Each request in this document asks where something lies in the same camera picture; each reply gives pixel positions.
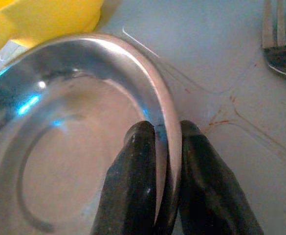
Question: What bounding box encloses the silver metal fork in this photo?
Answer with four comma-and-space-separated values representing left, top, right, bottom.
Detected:
262, 0, 286, 98

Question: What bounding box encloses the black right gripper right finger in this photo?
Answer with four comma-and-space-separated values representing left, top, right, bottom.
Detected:
178, 120, 264, 235

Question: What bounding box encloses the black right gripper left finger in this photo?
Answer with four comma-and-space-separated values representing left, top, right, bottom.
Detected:
90, 120, 157, 235

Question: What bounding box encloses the yellow cloth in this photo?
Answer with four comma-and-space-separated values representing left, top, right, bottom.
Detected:
0, 0, 106, 57

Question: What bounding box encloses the stainless steel bowl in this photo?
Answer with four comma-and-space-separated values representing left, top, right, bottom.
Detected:
0, 33, 182, 235

